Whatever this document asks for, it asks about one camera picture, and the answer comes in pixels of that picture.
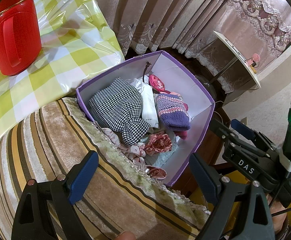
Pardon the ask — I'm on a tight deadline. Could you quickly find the black white gingham cloth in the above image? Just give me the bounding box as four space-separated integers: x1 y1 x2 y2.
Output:
89 77 150 146

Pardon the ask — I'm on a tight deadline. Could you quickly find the magenta knitted garment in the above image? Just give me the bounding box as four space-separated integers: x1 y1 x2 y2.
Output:
174 131 188 140

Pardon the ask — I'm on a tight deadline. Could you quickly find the green checkered tablecloth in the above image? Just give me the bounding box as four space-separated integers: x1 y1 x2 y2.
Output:
0 0 124 138

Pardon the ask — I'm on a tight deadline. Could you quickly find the purple pink knitted sock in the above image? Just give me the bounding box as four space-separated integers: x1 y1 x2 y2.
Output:
156 93 190 131

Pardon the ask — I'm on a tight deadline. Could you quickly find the striped plush cushion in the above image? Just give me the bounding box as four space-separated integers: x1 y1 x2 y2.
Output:
0 98 209 239

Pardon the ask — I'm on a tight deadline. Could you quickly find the grey blue fleece cloth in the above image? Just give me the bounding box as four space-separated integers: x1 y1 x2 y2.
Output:
144 140 178 167

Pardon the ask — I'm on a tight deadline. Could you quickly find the white side shelf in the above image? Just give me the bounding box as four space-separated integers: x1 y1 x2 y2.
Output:
213 30 261 88

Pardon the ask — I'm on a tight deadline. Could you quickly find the pink round cherry pouch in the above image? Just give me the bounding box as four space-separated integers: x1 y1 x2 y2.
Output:
149 74 169 94

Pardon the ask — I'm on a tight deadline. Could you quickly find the black fuzzy cloth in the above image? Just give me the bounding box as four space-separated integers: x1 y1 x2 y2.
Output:
142 61 151 83

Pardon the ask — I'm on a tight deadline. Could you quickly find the purple cardboard box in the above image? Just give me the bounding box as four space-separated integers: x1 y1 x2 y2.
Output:
77 51 214 186

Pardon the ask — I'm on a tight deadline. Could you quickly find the red thermos jug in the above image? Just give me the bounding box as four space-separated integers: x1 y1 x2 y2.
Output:
0 0 41 76

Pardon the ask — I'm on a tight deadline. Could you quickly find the beige embroidered curtain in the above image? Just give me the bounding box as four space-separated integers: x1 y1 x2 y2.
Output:
97 0 291 74

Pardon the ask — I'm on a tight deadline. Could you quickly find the red white floral scrunchie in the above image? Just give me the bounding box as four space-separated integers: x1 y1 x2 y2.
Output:
121 132 174 164

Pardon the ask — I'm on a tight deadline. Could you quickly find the person's right hand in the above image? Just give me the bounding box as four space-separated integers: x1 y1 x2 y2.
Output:
270 200 289 239

